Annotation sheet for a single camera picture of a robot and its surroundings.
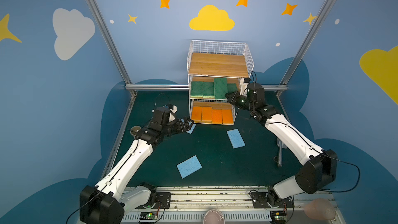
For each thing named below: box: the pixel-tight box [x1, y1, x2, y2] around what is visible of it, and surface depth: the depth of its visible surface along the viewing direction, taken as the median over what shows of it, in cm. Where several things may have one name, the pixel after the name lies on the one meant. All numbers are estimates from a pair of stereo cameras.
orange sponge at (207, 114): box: [202, 106, 212, 123], surface depth 107 cm
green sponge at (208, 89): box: [202, 81, 215, 98], surface depth 88 cm
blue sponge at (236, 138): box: [226, 128, 247, 149], surface depth 98 cm
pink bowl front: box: [203, 208, 225, 224], surface depth 72 cm
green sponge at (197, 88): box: [190, 80, 204, 98], surface depth 88 cm
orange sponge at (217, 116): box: [211, 108, 223, 124], surface depth 107 cm
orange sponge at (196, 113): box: [191, 106, 203, 121], surface depth 107 cm
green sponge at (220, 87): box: [214, 77, 228, 100], surface depth 82 cm
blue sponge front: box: [176, 155, 203, 179], surface depth 86 cm
